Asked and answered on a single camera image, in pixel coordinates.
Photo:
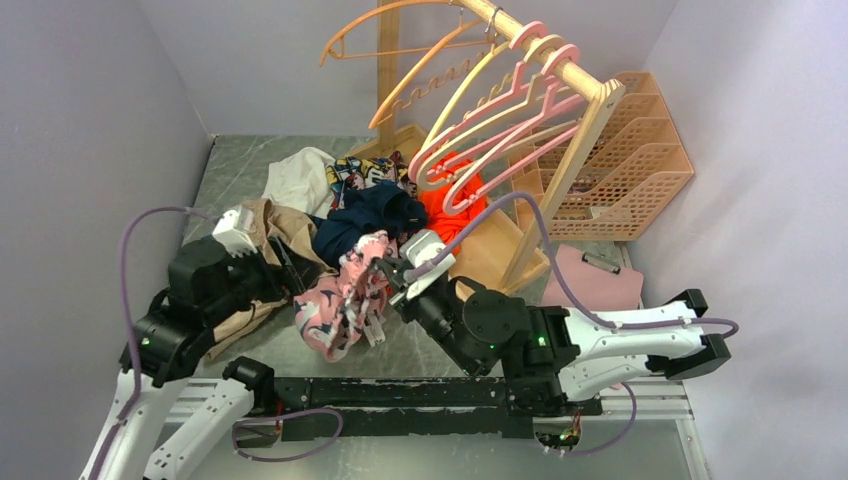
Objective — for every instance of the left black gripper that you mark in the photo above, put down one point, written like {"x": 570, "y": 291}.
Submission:
{"x": 281, "y": 280}

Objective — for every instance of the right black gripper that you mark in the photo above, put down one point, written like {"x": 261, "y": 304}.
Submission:
{"x": 406, "y": 306}

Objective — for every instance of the navy blue shorts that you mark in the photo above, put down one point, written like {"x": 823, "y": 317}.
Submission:
{"x": 383, "y": 207}

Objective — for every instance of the pink patterned shorts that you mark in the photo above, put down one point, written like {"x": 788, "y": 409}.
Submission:
{"x": 331, "y": 316}

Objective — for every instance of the wooden clothes rack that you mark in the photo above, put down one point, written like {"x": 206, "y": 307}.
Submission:
{"x": 503, "y": 251}

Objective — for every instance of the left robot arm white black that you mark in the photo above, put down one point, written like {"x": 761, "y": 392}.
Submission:
{"x": 207, "y": 285}

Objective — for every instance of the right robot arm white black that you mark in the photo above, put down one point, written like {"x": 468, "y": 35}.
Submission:
{"x": 554, "y": 358}

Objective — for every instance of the beige shorts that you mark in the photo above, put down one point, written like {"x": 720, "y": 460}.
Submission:
{"x": 273, "y": 229}

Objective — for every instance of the front orange hanger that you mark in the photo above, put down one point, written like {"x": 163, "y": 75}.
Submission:
{"x": 387, "y": 106}

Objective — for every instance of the orange hanger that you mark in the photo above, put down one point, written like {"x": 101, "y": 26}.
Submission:
{"x": 387, "y": 106}
{"x": 335, "y": 47}

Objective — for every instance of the rear orange hanger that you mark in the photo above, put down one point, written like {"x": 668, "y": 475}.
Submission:
{"x": 335, "y": 47}

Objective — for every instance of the yellow hanger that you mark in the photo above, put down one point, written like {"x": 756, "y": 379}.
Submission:
{"x": 460, "y": 91}

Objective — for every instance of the white plastic clip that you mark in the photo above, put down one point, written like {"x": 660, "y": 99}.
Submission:
{"x": 373, "y": 328}

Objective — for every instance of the white garment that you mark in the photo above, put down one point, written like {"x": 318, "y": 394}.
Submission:
{"x": 299, "y": 181}

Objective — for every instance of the yellow black patterned garment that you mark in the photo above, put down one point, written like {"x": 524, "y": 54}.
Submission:
{"x": 354, "y": 173}

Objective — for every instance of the pink clipboard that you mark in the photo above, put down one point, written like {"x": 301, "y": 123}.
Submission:
{"x": 599, "y": 275}

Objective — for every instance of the peach plastic file organizer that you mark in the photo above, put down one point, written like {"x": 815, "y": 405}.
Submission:
{"x": 637, "y": 166}

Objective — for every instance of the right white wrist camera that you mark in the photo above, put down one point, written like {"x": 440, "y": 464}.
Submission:
{"x": 426, "y": 251}

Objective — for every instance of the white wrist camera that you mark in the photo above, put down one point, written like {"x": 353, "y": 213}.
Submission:
{"x": 232, "y": 231}
{"x": 426, "y": 251}

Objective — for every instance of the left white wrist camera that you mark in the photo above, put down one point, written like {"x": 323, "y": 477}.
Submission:
{"x": 232, "y": 231}

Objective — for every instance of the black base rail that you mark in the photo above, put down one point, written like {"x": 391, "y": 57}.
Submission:
{"x": 417, "y": 406}

